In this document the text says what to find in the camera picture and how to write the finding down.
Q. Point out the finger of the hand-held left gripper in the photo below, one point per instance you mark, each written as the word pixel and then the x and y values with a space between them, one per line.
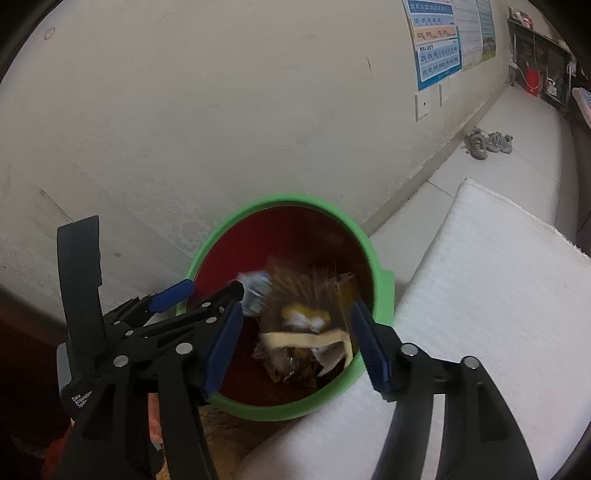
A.
pixel 173 293
pixel 221 297

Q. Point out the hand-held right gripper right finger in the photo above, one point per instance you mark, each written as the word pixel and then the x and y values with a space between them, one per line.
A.
pixel 369 353

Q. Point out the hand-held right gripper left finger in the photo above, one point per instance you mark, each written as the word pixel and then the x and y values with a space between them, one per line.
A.
pixel 224 353

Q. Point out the grey wrapper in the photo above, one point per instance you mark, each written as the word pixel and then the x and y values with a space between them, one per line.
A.
pixel 291 367

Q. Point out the cream paper strip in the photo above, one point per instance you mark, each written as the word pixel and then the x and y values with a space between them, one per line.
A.
pixel 300 339

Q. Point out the brown translucent wrapper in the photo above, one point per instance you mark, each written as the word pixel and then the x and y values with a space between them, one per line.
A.
pixel 309 290

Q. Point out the green rimmed red trash bin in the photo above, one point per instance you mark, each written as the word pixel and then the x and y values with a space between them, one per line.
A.
pixel 286 230

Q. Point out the person's left hand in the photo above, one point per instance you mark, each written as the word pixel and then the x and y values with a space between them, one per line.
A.
pixel 154 420

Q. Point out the red bucket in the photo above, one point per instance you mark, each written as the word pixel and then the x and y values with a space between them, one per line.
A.
pixel 532 83

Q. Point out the light blue chart poster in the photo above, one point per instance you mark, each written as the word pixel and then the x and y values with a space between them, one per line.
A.
pixel 467 32

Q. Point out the green chart poster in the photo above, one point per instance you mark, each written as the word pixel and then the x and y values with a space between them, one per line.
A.
pixel 487 27

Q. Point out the dark desk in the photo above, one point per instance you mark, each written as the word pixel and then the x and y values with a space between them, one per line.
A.
pixel 540 50

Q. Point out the pink box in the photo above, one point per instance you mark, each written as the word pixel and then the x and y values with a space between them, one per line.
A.
pixel 522 17

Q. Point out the white wall socket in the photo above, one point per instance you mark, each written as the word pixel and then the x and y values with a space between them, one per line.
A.
pixel 422 107
pixel 446 91

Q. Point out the large blue wall poster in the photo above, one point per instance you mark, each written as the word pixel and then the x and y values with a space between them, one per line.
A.
pixel 436 50

